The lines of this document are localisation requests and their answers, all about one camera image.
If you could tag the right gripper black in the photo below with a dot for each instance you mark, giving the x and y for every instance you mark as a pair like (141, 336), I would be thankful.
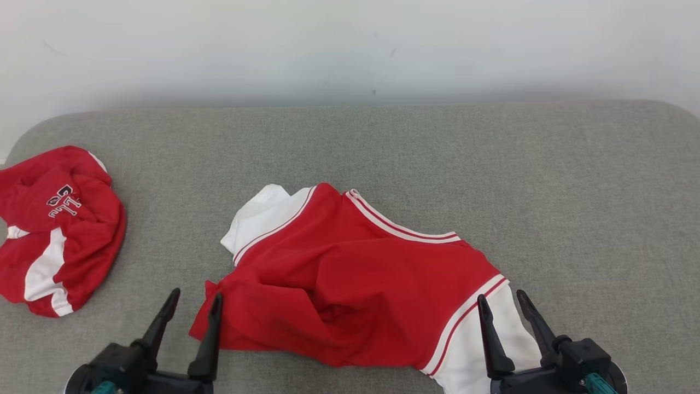
(525, 386)

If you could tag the red shorts white stripe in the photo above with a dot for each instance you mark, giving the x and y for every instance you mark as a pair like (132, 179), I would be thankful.
(87, 235)

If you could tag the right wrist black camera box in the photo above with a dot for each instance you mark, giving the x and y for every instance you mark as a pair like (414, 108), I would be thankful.
(582, 355)

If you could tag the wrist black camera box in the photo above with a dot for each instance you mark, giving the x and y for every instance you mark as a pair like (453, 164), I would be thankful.
(117, 361)
(582, 355)

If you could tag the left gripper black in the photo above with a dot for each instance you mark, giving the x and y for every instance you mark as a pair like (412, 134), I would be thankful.
(175, 386)

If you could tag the red jersey white sleeves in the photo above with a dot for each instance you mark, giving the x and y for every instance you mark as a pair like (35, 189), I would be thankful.
(355, 273)

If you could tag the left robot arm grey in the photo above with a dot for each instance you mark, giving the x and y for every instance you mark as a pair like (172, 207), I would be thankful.
(76, 383)

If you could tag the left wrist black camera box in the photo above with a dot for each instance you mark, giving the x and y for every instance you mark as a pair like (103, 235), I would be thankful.
(117, 361)

